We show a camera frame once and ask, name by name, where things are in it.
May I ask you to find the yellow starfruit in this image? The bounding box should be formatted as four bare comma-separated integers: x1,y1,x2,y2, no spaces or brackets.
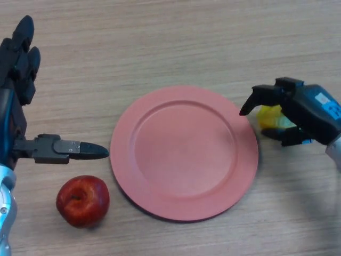
255,105,297,130

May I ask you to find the pink round plate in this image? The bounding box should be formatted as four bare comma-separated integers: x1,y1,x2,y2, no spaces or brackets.
110,85,259,222

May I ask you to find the red apple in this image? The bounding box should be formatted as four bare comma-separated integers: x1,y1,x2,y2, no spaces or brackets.
55,175,110,229

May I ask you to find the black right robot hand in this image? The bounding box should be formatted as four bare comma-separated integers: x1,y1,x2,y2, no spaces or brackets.
239,77,341,147

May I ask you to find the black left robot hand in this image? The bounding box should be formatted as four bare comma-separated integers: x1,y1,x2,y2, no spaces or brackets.
0,15,110,171

